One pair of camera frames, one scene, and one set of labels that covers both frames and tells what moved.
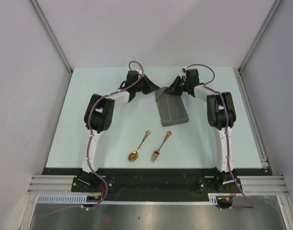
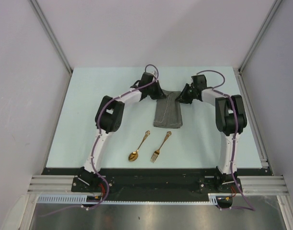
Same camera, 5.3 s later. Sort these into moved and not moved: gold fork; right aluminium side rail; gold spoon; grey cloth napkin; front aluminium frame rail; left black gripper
Moved: left black gripper; grey cloth napkin
Not moved: gold fork; front aluminium frame rail; gold spoon; right aluminium side rail
